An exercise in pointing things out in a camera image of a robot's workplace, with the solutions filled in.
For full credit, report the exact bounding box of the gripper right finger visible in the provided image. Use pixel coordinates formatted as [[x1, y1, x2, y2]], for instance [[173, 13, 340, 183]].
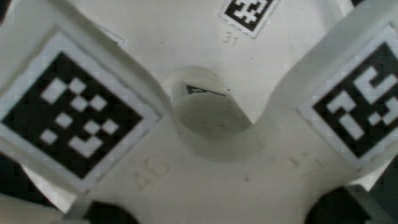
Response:
[[303, 183, 398, 224]]

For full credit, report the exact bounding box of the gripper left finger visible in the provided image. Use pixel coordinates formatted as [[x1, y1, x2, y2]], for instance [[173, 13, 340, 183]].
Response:
[[58, 191, 141, 224]]

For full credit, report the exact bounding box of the white cross-shaped table base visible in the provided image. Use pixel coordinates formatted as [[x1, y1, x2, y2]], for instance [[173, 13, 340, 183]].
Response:
[[0, 0, 398, 224]]

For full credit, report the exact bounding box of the white cylindrical table leg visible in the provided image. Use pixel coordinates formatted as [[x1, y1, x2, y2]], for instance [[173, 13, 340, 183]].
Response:
[[163, 67, 252, 135]]

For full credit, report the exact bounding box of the white round table top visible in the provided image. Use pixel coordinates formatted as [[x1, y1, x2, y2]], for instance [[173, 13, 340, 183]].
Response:
[[22, 0, 398, 214]]

